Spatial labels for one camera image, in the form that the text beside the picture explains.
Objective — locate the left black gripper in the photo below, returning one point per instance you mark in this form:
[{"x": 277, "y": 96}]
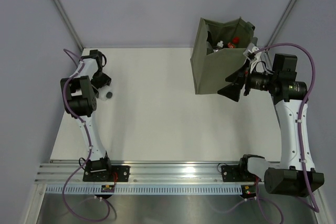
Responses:
[{"x": 105, "y": 81}]

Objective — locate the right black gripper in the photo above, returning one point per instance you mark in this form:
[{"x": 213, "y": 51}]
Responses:
[{"x": 242, "y": 76}]

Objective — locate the white bottle black cap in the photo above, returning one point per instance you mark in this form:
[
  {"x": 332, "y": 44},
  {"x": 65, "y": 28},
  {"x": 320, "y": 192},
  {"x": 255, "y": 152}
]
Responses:
[{"x": 104, "y": 94}]

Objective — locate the amber soap bottle white cap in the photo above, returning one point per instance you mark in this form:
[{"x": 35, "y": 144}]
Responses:
[{"x": 219, "y": 46}]

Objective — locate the green Fairy dish soap bottle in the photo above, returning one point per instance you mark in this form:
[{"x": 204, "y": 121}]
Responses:
[{"x": 234, "y": 43}]

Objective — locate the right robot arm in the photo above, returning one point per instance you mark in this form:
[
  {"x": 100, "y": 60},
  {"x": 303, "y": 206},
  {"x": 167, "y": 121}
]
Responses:
[{"x": 295, "y": 174}]

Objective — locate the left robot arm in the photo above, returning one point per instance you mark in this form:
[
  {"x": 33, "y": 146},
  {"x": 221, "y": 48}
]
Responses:
[{"x": 80, "y": 92}]

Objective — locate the olive green canvas bag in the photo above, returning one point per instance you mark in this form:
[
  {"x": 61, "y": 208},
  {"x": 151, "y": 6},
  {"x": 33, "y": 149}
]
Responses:
[{"x": 210, "y": 69}]

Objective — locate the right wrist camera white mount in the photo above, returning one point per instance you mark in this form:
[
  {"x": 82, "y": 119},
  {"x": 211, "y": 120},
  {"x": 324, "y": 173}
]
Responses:
[{"x": 252, "y": 58}]

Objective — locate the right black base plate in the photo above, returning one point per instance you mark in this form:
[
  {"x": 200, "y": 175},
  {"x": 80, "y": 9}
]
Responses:
[{"x": 236, "y": 173}]

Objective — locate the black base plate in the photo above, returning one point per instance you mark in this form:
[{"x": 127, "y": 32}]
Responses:
[
  {"x": 236, "y": 173},
  {"x": 117, "y": 173}
]

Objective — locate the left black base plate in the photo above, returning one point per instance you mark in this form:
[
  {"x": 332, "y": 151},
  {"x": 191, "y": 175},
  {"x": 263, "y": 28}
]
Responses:
[{"x": 117, "y": 173}]

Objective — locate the aluminium front rail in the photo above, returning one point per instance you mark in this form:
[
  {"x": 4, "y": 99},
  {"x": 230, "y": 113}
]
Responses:
[{"x": 189, "y": 173}]

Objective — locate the left aluminium frame post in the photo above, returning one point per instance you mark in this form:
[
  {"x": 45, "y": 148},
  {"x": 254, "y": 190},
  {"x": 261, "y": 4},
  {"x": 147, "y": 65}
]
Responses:
[{"x": 65, "y": 18}]

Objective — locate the aluminium frame post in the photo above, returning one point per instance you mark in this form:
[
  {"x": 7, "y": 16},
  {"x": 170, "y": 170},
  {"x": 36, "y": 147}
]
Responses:
[
  {"x": 281, "y": 22},
  {"x": 65, "y": 18}
]

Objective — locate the white slotted cable duct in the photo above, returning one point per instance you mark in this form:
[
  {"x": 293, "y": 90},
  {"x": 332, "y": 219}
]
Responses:
[{"x": 146, "y": 189}]

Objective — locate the right aluminium frame post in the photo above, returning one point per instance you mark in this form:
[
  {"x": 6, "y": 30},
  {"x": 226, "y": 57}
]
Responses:
[{"x": 281, "y": 22}]

